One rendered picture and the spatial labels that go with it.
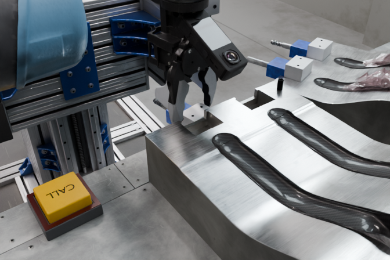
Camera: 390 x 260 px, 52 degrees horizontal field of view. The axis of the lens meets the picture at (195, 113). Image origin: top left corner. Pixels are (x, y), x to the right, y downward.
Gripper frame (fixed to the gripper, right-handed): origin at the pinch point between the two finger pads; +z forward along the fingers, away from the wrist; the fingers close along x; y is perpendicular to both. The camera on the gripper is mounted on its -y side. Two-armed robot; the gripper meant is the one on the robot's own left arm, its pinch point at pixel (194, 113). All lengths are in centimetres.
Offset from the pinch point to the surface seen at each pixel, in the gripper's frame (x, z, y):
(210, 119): 2.8, -3.1, -6.0
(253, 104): -7.2, -1.7, -7.0
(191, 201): 15.2, -0.4, -14.0
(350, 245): 14.1, -8.2, -33.5
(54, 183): 25.2, 0.9, 3.1
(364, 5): -260, 63, 73
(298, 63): -22.3, -3.6, -6.1
